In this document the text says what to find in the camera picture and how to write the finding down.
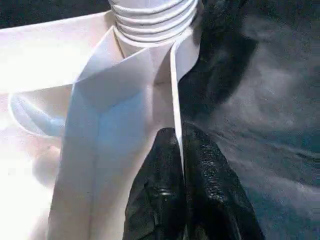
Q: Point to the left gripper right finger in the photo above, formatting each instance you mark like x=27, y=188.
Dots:
x=215, y=200

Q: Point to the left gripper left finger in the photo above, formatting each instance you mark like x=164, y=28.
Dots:
x=157, y=195

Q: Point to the white plastic table leg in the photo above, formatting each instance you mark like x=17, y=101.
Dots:
x=155, y=22

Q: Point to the white plastic table top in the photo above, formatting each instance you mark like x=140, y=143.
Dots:
x=100, y=87

